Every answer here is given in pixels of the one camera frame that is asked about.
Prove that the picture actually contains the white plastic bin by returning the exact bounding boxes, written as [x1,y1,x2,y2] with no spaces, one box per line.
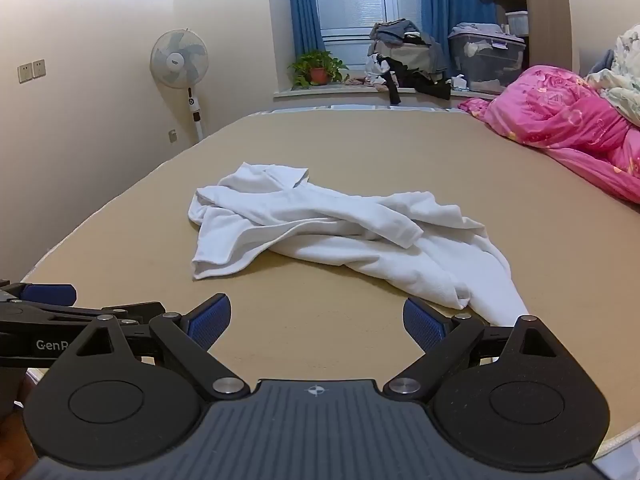
[505,10,529,36]

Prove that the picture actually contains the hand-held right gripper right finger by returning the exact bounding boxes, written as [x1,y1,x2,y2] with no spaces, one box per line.
[382,297,581,401]

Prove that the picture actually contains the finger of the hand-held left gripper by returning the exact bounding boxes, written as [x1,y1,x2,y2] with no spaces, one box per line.
[0,280,77,307]
[0,301,167,336]

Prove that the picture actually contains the white garment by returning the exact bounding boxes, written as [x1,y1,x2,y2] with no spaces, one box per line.
[187,161,531,328]

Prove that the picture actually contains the pale floral blanket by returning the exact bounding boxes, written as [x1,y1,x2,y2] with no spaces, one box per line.
[585,22,640,126]

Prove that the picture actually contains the clear plastic storage box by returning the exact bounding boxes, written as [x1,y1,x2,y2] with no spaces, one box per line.
[447,22,527,96]

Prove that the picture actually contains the pile of dark clothes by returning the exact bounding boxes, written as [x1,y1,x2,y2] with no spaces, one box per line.
[365,19,453,106]

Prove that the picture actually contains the white standing fan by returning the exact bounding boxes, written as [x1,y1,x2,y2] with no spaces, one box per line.
[150,28,210,143]

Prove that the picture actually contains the potted green plant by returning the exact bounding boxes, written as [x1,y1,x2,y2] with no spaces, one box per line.
[287,50,350,90]

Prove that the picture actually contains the wooden shelf unit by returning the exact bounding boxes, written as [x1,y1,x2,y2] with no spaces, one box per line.
[492,0,573,68]

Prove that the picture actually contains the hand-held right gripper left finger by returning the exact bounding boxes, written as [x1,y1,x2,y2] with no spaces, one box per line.
[60,294,252,401]

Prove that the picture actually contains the pink floral quilt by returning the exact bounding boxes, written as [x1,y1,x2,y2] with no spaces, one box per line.
[457,65,640,206]

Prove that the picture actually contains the window with white frame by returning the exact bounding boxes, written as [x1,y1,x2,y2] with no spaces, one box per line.
[314,0,423,68]

